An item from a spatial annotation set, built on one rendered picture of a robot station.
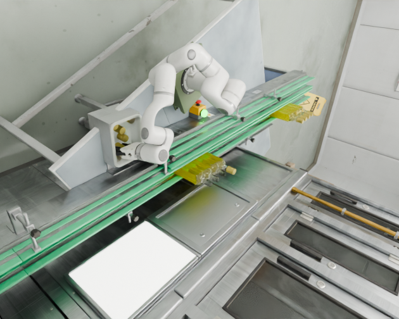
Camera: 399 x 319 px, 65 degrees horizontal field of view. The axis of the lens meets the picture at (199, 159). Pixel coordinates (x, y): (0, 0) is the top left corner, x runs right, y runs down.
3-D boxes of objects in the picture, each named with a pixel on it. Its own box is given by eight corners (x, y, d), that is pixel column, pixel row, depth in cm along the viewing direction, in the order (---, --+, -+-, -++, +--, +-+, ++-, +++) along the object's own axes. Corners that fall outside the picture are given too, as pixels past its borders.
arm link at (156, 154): (161, 126, 122) (178, 130, 130) (144, 125, 129) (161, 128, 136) (155, 164, 123) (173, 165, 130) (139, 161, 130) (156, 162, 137)
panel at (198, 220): (64, 279, 122) (119, 337, 104) (63, 274, 121) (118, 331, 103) (207, 180, 182) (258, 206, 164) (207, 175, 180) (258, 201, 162)
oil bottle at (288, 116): (265, 114, 235) (300, 126, 220) (266, 107, 232) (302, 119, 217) (269, 112, 239) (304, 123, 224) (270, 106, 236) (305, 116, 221)
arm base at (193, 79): (179, 69, 152) (204, 76, 144) (194, 57, 158) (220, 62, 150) (185, 95, 163) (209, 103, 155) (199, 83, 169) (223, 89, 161)
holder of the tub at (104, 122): (105, 171, 149) (115, 177, 145) (97, 118, 134) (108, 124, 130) (133, 157, 160) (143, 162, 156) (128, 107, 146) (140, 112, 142)
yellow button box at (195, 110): (188, 116, 183) (197, 119, 180) (189, 104, 179) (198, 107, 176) (196, 112, 188) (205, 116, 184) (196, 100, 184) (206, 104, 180)
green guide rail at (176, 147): (159, 151, 154) (171, 157, 149) (159, 149, 153) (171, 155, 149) (306, 76, 270) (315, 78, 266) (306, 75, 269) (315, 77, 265)
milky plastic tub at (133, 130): (104, 162, 146) (116, 169, 141) (97, 118, 134) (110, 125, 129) (133, 149, 157) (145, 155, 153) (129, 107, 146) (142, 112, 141)
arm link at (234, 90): (223, 82, 159) (251, 90, 151) (211, 104, 156) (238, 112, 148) (217, 70, 151) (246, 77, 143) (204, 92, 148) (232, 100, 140)
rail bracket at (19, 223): (7, 230, 117) (37, 261, 105) (-7, 194, 108) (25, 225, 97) (21, 223, 120) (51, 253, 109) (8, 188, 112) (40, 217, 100)
